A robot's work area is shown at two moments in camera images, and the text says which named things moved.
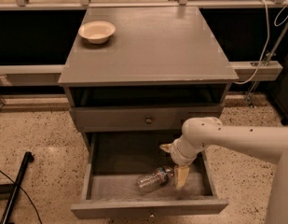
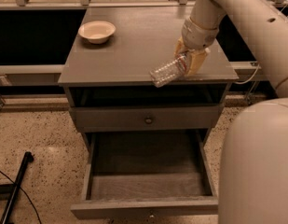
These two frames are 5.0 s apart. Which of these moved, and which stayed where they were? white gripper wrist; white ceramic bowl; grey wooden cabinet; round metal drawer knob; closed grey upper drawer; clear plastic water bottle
Moved: clear plastic water bottle; white gripper wrist
Stayed: closed grey upper drawer; round metal drawer knob; white ceramic bowl; grey wooden cabinet
